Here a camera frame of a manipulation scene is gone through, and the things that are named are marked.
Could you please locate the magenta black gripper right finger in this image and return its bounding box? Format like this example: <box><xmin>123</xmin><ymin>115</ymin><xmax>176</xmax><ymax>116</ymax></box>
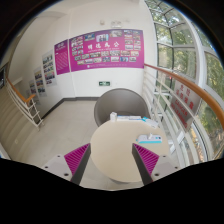
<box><xmin>132</xmin><ymin>143</ymin><xmax>159</xmax><ymax>185</ymax></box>

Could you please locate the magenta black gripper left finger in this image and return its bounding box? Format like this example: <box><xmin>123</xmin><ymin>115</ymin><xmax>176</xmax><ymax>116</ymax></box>
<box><xmin>64</xmin><ymin>143</ymin><xmax>91</xmax><ymax>185</ymax></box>

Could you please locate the white teal power strip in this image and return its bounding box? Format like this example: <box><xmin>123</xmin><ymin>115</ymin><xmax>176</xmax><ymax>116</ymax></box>
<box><xmin>137</xmin><ymin>134</ymin><xmax>162</xmax><ymax>143</ymax></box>

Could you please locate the round white table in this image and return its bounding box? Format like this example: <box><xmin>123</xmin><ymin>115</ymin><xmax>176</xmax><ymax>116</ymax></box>
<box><xmin>90</xmin><ymin>121</ymin><xmax>170</xmax><ymax>182</ymax></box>

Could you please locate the white teal object table edge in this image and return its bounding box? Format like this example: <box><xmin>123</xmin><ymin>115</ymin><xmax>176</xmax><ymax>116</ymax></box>
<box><xmin>142</xmin><ymin>117</ymin><xmax>158</xmax><ymax>128</ymax></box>

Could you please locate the white flat book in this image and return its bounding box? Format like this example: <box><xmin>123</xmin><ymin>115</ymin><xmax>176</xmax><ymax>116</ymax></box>
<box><xmin>117</xmin><ymin>115</ymin><xmax>142</xmax><ymax>121</ymax></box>

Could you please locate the white box on table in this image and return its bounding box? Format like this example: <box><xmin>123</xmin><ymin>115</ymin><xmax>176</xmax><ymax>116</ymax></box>
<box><xmin>110</xmin><ymin>112</ymin><xmax>117</xmax><ymax>122</ymax></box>

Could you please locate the orange handrail white railing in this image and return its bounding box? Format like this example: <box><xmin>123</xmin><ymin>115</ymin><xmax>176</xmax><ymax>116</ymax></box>
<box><xmin>142</xmin><ymin>64</ymin><xmax>224</xmax><ymax>167</ymax></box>

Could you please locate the grey tub chair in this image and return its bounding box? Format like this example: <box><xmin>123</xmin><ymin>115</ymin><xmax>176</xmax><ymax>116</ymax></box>
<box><xmin>94</xmin><ymin>88</ymin><xmax>149</xmax><ymax>126</ymax></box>

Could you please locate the stair railing orange handrail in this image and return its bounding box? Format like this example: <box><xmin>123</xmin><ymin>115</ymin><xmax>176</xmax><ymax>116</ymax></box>
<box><xmin>6</xmin><ymin>79</ymin><xmax>43</xmax><ymax>129</ymax></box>

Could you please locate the red white banner sign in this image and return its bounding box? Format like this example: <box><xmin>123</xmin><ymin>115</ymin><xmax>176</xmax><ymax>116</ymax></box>
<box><xmin>171</xmin><ymin>81</ymin><xmax>201</xmax><ymax>131</ymax></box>

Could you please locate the green exit sign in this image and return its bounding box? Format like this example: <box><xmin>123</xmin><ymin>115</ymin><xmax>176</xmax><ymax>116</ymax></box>
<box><xmin>99</xmin><ymin>81</ymin><xmax>110</xmax><ymax>86</ymax></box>

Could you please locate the photo display board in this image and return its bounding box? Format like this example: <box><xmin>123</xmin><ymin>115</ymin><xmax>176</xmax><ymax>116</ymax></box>
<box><xmin>34</xmin><ymin>68</ymin><xmax>47</xmax><ymax>97</ymax></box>
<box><xmin>42</xmin><ymin>51</ymin><xmax>56</xmax><ymax>86</ymax></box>
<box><xmin>29</xmin><ymin>80</ymin><xmax>38</xmax><ymax>98</ymax></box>

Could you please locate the narrow magenta wall panel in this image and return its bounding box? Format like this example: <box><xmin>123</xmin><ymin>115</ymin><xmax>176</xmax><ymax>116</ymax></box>
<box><xmin>54</xmin><ymin>40</ymin><xmax>70</xmax><ymax>75</ymax></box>

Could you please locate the large magenta wall poster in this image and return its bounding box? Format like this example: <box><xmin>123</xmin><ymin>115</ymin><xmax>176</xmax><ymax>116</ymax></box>
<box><xmin>69</xmin><ymin>29</ymin><xmax>144</xmax><ymax>72</ymax></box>

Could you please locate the large glass window frame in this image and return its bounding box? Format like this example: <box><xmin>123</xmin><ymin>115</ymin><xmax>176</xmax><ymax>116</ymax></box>
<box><xmin>144</xmin><ymin>0</ymin><xmax>224</xmax><ymax>161</ymax></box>

